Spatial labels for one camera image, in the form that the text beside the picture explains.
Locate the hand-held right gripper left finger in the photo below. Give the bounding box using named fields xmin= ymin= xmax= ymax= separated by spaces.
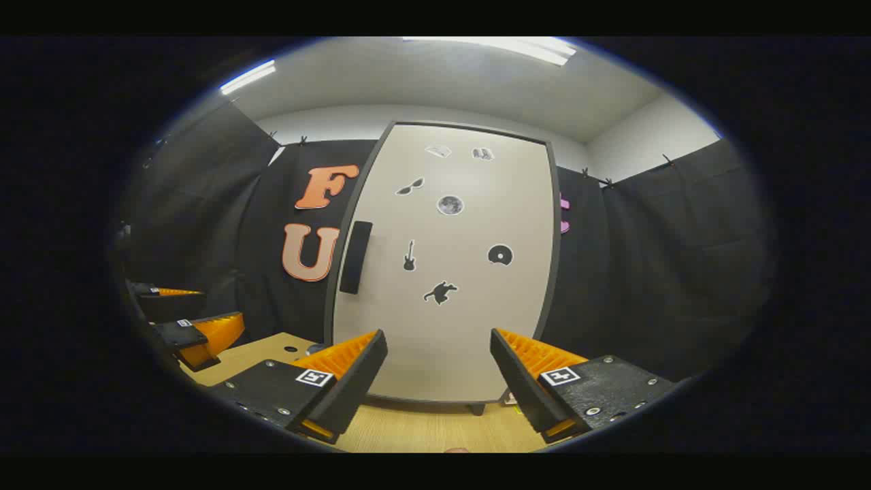
xmin=208 ymin=329 xmax=389 ymax=444

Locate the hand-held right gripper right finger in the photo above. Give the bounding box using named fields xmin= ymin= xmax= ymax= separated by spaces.
xmin=490 ymin=328 xmax=678 ymax=444

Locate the white cabinet door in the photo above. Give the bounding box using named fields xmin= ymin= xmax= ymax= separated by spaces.
xmin=325 ymin=121 xmax=562 ymax=406

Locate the black door handle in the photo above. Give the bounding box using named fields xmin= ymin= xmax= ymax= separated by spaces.
xmin=339 ymin=220 xmax=374 ymax=295

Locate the black backdrop cloth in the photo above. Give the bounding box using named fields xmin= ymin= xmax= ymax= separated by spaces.
xmin=112 ymin=99 xmax=776 ymax=382

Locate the narrow ceiling light strip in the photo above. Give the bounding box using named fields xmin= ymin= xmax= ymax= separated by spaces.
xmin=219 ymin=59 xmax=277 ymax=95

